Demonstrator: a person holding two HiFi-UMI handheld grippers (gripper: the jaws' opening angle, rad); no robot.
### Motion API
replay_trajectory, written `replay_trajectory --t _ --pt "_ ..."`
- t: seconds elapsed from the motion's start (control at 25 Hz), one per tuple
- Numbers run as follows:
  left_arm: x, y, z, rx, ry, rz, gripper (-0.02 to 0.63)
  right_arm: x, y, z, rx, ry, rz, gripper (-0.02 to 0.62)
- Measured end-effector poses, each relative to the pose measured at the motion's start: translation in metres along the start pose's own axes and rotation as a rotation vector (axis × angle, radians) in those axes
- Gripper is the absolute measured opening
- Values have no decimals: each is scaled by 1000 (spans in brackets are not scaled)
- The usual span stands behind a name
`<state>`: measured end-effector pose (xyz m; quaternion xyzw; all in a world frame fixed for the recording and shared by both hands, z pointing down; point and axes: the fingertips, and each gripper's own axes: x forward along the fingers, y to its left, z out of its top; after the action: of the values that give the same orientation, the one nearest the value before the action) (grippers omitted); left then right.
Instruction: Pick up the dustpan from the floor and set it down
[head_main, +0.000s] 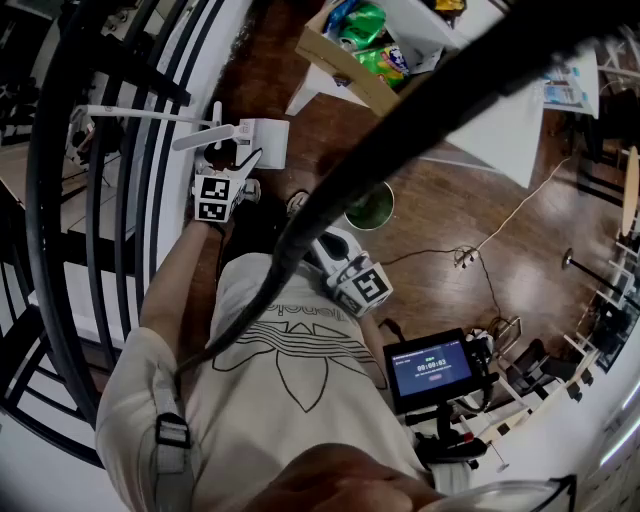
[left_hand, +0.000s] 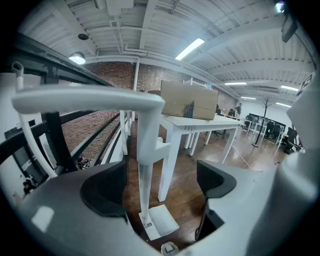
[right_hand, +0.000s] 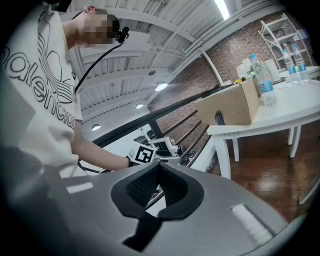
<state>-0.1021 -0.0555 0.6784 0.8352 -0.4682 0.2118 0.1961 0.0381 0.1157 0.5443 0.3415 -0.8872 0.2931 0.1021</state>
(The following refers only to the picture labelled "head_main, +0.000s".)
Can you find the blue snack packet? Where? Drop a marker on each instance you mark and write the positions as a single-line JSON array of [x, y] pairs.
[[340, 11]]

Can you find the person's eyeglasses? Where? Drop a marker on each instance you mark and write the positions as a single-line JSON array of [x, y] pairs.
[[560, 492]]

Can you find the round wooden table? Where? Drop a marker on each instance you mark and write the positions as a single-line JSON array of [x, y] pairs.
[[632, 190]]

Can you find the large white desk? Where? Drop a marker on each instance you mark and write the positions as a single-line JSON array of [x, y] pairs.
[[500, 135]]

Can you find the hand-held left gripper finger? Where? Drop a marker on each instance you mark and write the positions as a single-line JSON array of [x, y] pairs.
[[249, 164]]

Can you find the person's left shoe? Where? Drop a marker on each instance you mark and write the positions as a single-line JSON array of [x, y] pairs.
[[251, 190]]

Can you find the black monitor screen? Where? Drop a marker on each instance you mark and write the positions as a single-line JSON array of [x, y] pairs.
[[431, 369]]

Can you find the black shorts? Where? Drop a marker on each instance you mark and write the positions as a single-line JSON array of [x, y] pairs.
[[255, 230]]

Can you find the person's right forearm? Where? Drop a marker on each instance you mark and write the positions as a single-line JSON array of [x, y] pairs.
[[372, 345]]

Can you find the person's shoe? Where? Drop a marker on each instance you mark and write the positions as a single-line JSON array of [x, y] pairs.
[[251, 190], [297, 201]]

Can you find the yellow green snack packet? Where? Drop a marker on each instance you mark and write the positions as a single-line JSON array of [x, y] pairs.
[[386, 62]]

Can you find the blue and white box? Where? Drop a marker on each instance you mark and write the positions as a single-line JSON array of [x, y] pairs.
[[565, 90]]

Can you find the black chair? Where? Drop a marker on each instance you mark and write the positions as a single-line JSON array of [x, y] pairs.
[[532, 370]]

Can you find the white power strip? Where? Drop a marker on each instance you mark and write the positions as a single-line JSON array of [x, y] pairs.
[[466, 256]]

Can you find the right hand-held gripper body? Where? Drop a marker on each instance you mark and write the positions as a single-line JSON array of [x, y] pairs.
[[361, 287]]

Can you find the black monitor stand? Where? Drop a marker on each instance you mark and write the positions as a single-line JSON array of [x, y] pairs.
[[442, 432]]

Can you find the black metal railing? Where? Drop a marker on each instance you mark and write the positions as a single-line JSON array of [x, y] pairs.
[[35, 210]]

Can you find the person's left forearm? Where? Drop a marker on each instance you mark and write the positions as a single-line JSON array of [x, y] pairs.
[[175, 280]]

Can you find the black pole with round base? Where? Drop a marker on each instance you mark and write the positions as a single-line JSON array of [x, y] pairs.
[[568, 258]]

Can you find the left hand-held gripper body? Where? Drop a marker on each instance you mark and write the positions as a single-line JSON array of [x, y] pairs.
[[212, 196]]

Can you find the person's chin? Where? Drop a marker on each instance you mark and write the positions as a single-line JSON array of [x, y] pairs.
[[345, 482]]

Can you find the white broom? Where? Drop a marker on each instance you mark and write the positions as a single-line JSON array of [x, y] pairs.
[[150, 114]]

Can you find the person's right shoe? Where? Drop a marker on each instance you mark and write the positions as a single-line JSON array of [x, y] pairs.
[[297, 201]]

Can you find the white printed t-shirt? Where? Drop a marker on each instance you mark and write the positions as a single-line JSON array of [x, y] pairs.
[[280, 400]]

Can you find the cardboard box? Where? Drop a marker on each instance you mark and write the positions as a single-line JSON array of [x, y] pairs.
[[345, 65]]

